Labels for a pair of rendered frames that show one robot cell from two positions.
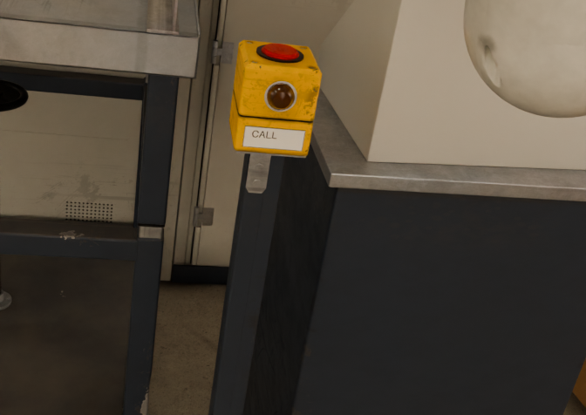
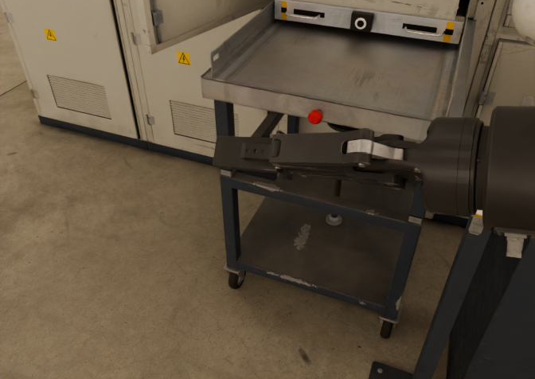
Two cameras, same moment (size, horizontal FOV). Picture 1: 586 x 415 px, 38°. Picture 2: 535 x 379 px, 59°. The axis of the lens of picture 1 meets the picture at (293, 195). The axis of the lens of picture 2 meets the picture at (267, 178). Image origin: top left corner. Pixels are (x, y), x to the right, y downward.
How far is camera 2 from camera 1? 0.21 m
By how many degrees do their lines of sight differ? 30
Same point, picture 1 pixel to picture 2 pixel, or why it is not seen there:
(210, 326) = (450, 252)
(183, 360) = (429, 270)
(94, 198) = not seen: hidden behind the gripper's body
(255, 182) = (474, 228)
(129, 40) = (417, 123)
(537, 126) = not seen: outside the picture
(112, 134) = not seen: hidden behind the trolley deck
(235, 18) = (499, 79)
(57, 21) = (379, 110)
